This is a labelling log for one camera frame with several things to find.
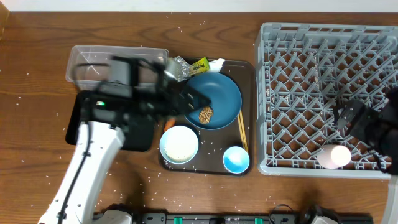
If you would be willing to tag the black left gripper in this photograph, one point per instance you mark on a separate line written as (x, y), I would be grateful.
(173, 102)

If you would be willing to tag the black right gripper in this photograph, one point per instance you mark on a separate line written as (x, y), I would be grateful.
(347, 116)

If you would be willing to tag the large dark blue bowl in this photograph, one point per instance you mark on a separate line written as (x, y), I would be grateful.
(225, 96)

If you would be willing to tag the pink plastic cup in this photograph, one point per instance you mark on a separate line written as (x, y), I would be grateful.
(334, 156)

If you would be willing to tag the small light blue cup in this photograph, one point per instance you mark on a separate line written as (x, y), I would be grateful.
(236, 160)

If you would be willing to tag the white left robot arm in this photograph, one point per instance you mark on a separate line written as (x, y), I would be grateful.
(136, 90)

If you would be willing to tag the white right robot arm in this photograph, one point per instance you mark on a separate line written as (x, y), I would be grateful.
(379, 131)

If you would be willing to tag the grey dishwasher rack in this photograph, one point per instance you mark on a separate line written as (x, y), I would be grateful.
(302, 72)

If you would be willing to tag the brown food scrap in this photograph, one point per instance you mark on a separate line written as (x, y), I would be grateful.
(205, 115)

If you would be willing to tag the crumpled aluminium foil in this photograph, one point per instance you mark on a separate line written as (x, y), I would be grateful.
(182, 72)

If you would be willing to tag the orange carrot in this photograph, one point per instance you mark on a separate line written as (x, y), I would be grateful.
(169, 124)

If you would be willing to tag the yellow snack wrapper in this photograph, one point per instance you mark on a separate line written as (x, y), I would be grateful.
(200, 66)

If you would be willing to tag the crumpled white tissue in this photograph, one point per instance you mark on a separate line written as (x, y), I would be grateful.
(216, 65)

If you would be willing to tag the light blue rice bowl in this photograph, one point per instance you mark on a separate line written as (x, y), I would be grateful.
(179, 145)

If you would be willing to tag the dark brown serving tray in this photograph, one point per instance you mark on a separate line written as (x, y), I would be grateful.
(213, 143)

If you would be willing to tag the black rectangular tray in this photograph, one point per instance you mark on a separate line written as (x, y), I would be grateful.
(139, 136)

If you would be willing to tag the clear plastic bin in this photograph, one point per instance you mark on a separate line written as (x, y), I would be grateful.
(85, 61)

